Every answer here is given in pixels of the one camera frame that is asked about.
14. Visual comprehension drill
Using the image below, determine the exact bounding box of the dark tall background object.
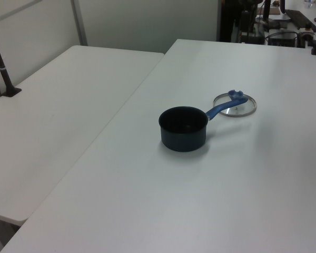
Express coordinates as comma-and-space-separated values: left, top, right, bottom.
220, 0, 238, 42

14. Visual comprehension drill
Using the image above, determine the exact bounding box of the glass lid blue knob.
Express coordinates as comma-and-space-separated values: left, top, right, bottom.
213, 90, 258, 118

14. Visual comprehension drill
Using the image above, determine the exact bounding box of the black camera stand pole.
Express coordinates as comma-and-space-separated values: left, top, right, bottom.
0, 22, 23, 98

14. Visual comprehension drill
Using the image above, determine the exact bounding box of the dark blue saucepan blue handle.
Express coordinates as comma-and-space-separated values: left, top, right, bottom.
157, 98, 249, 153

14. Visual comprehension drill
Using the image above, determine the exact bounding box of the black flat keyboard tray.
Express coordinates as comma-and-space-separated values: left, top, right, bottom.
285, 9, 316, 32

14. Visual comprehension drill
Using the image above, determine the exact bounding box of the dark computer box with cables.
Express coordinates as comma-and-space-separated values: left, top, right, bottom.
267, 28, 299, 48

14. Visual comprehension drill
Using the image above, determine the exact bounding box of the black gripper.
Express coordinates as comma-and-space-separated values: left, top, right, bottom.
241, 9, 255, 36

